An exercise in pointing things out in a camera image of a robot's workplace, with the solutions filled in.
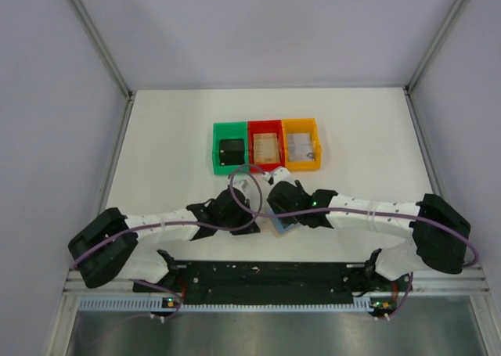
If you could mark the yellow plastic bin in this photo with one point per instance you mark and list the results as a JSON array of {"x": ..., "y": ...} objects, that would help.
[{"x": 302, "y": 125}]

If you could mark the right aluminium frame post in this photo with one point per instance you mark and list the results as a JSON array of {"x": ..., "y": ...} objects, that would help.
[{"x": 451, "y": 17}]

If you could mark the aluminium frame post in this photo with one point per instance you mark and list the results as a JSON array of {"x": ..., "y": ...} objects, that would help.
[
  {"x": 451, "y": 17},
  {"x": 100, "y": 47}
]

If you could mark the red plastic bin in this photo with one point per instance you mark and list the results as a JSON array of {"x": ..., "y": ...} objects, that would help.
[{"x": 265, "y": 126}]

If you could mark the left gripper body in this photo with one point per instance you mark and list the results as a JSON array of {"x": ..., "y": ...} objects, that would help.
[{"x": 246, "y": 221}]

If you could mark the left aluminium frame post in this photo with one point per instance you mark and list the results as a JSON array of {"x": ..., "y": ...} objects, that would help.
[{"x": 100, "y": 47}]

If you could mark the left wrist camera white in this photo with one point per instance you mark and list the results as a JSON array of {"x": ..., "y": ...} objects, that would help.
[{"x": 237, "y": 183}]

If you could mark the silver cards stack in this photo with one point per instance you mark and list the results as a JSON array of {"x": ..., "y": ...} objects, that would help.
[{"x": 300, "y": 147}]

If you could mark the grey slotted cable duct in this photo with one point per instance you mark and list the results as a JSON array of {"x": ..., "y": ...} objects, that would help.
[{"x": 164, "y": 304}]

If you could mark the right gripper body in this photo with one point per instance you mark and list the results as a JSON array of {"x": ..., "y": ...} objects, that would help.
[{"x": 279, "y": 209}]

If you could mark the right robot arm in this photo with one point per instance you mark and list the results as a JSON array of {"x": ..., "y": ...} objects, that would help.
[{"x": 433, "y": 234}]

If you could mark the black cards stack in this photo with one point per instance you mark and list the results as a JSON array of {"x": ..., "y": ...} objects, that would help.
[{"x": 231, "y": 151}]

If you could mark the green plastic bin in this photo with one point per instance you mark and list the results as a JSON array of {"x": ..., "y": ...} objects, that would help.
[{"x": 227, "y": 130}]

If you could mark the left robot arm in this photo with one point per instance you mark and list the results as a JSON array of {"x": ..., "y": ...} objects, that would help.
[{"x": 118, "y": 246}]

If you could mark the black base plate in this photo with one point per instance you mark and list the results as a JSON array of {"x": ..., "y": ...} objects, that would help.
[{"x": 263, "y": 283}]

